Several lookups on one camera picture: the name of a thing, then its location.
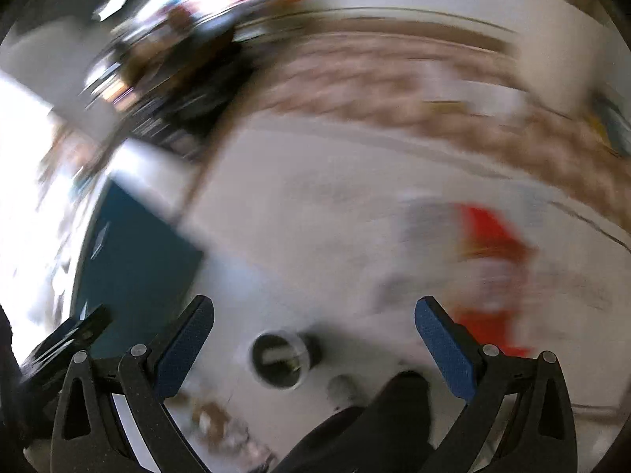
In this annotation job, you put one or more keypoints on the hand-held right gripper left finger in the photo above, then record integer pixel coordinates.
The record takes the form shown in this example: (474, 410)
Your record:
(185, 342)

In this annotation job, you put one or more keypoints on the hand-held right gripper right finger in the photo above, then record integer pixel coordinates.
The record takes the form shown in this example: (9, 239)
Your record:
(446, 350)

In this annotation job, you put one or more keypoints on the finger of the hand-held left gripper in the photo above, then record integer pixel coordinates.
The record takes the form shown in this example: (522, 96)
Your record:
(74, 335)

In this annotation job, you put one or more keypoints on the white bin with black bag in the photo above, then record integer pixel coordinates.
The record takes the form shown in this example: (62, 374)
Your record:
(281, 359)

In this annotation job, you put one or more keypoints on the red white snack packet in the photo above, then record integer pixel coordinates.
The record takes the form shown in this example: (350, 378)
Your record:
(493, 276)

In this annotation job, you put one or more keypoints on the white printed plastic packet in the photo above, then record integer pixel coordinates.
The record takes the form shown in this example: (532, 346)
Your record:
(424, 251)

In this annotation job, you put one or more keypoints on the checkered printed tablecloth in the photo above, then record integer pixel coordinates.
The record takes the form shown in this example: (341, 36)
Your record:
(320, 207)

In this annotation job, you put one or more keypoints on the black glass gas stove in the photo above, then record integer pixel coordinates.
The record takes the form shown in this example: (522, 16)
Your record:
(172, 118)

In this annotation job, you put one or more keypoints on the black wok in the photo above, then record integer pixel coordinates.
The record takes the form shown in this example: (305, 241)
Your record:
(207, 59)

